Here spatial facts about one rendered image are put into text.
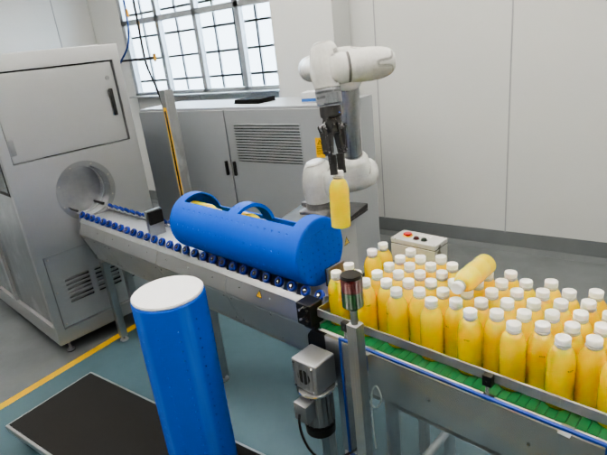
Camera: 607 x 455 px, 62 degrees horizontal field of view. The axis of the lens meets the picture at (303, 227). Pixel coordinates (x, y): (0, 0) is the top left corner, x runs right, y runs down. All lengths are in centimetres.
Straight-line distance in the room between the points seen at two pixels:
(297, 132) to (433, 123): 139
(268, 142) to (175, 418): 238
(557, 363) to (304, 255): 95
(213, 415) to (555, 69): 341
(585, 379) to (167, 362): 138
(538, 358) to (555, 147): 305
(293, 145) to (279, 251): 194
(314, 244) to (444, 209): 296
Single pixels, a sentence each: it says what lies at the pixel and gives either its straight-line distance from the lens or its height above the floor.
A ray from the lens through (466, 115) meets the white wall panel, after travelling 454.
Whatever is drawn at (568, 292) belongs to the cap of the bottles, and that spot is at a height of 110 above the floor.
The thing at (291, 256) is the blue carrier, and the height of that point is 112.
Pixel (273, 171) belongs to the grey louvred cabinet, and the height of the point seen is 95.
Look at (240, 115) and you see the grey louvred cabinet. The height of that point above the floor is 139.
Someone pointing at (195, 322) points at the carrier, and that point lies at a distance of 197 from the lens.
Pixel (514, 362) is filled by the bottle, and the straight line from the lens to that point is 154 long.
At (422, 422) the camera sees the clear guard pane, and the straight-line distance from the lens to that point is 169.
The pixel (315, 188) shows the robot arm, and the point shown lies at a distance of 258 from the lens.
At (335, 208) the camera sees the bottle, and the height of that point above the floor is 132.
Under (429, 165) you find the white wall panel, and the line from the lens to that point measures 475.
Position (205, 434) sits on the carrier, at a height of 44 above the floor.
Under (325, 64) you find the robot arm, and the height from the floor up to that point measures 180.
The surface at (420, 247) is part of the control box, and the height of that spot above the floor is 108.
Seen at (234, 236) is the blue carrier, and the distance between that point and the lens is 217.
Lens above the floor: 189
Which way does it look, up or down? 20 degrees down
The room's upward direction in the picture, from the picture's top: 7 degrees counter-clockwise
